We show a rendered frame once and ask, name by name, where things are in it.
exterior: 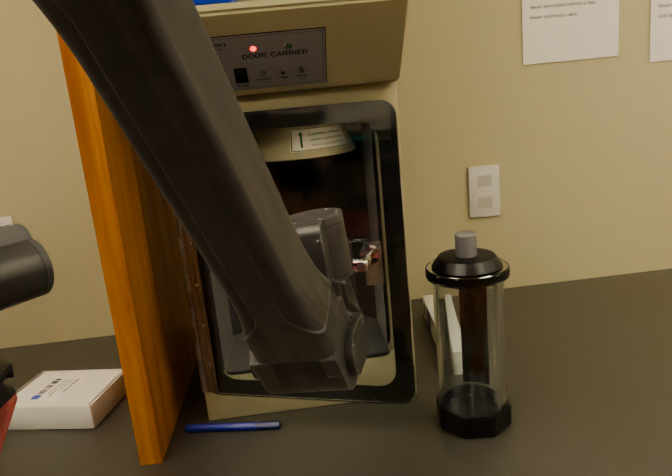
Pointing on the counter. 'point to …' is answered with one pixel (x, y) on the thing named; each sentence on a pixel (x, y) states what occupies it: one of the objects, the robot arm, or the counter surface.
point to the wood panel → (135, 267)
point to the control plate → (274, 57)
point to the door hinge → (192, 313)
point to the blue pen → (233, 426)
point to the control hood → (373, 49)
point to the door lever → (366, 258)
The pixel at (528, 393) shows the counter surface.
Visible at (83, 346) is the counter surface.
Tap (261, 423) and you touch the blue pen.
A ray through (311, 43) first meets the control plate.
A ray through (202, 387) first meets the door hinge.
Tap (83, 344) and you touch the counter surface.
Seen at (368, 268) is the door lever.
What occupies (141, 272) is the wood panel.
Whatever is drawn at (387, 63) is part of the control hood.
